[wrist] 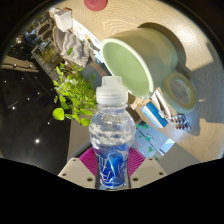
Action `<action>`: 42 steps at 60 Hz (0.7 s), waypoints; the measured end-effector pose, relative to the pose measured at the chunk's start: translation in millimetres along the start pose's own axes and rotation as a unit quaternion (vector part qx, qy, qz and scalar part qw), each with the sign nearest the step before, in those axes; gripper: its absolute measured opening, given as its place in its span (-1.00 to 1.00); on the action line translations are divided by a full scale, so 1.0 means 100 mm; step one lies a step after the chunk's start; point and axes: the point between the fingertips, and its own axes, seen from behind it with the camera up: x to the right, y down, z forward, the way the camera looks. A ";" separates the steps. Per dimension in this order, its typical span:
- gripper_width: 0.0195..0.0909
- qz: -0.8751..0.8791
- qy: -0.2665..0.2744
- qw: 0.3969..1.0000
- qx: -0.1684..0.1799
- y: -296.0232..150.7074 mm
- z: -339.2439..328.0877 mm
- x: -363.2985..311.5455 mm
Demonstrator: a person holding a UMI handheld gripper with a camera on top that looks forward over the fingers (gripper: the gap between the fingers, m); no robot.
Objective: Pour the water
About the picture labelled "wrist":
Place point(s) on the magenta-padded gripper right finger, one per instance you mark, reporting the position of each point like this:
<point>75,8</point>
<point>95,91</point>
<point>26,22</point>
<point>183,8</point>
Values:
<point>150,170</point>

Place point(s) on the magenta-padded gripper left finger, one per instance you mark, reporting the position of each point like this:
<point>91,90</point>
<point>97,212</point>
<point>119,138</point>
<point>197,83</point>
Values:
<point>76,170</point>

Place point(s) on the clear blue-labelled water bottle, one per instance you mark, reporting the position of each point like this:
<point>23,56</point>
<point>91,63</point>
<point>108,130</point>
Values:
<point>111,133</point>

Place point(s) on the window with festive decals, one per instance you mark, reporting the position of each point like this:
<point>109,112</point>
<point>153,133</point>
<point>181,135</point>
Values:
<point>151,140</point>

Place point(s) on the blue and white box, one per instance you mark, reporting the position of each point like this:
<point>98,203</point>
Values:
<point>154,115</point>

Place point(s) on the pill blister pack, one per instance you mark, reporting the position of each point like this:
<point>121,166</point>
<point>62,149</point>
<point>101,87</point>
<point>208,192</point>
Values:
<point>180,121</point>

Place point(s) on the green potted plant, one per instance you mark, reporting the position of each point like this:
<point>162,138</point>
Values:
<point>75,93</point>

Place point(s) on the group of ceiling lights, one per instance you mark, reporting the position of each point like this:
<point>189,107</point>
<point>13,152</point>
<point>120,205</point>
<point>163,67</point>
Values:
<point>30,100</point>

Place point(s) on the pale green ceramic mug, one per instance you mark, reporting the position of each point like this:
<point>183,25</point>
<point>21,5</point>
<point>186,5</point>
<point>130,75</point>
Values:
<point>133,63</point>

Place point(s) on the curved grey sofa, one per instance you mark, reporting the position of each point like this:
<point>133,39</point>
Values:
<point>60,40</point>

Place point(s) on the printed paper sheet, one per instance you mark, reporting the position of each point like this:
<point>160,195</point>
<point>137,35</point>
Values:
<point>83,31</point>

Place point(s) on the group of dining chairs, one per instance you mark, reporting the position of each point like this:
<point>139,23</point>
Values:
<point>38,31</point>

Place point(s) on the white and orange box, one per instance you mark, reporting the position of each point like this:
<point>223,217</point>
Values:
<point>62,18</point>

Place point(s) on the flat round red coaster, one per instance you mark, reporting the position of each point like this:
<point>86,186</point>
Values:
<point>95,4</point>

